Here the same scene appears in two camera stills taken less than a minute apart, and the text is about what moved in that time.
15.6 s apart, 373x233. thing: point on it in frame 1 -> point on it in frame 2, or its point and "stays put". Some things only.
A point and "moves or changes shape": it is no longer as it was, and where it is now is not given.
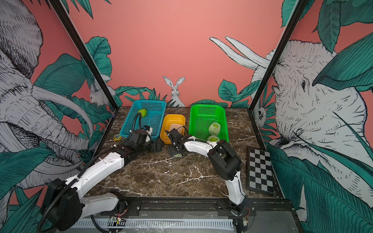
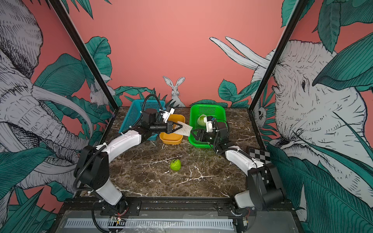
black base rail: x=204 y=207 stays put
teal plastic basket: x=155 y=109 stays put
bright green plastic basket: x=202 y=115 stays put
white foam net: x=178 y=155 -> x=200 y=120
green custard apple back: x=143 y=111 moves or changes shape
